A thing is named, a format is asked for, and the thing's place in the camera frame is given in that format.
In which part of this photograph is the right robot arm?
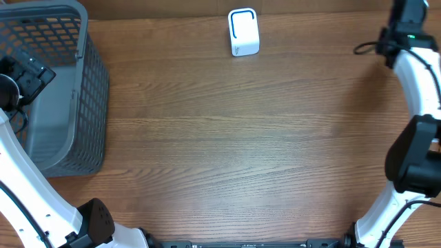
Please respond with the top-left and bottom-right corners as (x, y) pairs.
(339, 0), (440, 248)

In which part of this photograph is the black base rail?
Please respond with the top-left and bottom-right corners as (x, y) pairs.
(161, 238), (340, 248)

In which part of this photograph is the dark grey plastic basket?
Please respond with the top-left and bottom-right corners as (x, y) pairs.
(1, 1), (109, 178)

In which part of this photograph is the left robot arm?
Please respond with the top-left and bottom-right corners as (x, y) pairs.
(1, 56), (161, 248)

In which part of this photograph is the white barcode scanner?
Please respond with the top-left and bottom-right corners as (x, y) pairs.
(227, 8), (260, 56)

